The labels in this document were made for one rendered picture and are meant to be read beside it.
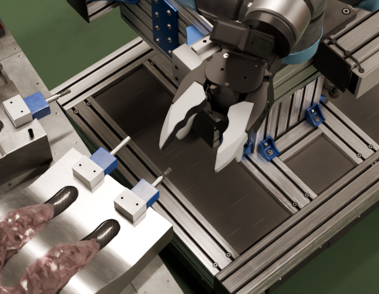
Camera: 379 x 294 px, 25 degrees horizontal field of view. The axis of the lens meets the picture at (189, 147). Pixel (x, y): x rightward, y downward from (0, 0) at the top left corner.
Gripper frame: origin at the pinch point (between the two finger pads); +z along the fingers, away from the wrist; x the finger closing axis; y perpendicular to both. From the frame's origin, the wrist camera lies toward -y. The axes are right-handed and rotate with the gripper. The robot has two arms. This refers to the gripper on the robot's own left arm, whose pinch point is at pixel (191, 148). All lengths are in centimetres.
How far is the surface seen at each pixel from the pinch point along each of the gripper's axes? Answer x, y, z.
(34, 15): 132, 138, -91
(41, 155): 49, 57, -13
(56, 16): 125, 139, -94
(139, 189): 27, 55, -14
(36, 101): 53, 50, -21
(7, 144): 53, 50, -10
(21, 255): 37, 50, 8
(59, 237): 34, 52, 1
